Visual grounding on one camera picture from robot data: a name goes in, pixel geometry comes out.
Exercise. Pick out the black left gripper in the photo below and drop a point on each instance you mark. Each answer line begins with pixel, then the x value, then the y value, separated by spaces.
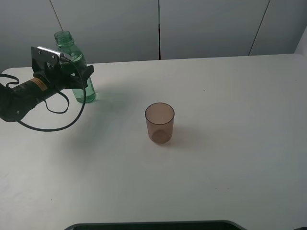
pixel 50 69

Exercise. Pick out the green transparent plastic bottle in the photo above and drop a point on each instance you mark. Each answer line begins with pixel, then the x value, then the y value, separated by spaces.
pixel 66 44

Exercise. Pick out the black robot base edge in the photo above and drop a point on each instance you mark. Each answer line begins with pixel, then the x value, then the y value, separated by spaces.
pixel 171 225

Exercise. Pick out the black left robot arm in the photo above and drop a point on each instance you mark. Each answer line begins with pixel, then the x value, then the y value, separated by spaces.
pixel 16 99

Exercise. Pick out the pink translucent plastic cup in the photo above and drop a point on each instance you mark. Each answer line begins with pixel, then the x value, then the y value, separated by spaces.
pixel 160 121

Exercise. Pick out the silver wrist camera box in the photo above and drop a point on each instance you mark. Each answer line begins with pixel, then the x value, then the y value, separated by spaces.
pixel 63 57

